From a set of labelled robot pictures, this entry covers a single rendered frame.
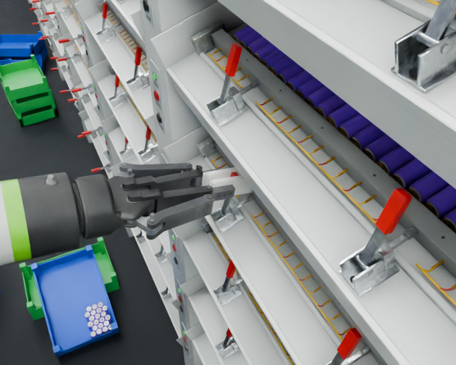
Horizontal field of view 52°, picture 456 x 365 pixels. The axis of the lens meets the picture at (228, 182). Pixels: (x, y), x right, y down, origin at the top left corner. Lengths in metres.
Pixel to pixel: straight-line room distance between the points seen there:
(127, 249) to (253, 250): 1.25
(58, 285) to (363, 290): 1.41
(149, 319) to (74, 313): 0.25
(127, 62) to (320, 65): 0.81
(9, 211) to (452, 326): 0.42
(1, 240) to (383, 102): 0.40
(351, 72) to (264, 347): 0.55
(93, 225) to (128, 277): 1.24
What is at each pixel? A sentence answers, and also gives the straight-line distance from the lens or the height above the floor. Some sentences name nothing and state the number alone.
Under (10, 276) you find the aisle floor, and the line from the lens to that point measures 1.92.
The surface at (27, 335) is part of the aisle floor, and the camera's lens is 1.74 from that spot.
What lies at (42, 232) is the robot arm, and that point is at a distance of 0.53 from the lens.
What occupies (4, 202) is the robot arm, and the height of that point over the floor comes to 1.06.
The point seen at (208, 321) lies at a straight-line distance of 1.03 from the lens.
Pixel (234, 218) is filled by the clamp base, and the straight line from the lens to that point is 0.68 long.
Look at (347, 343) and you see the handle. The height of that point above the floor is 0.97.
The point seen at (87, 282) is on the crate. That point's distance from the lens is 1.70.
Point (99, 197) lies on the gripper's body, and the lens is 0.55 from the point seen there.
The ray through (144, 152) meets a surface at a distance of 1.11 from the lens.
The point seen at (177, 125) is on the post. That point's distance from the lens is 0.75.
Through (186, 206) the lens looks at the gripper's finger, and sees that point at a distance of 0.57.
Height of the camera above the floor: 1.39
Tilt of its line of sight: 41 degrees down
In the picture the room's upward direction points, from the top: straight up
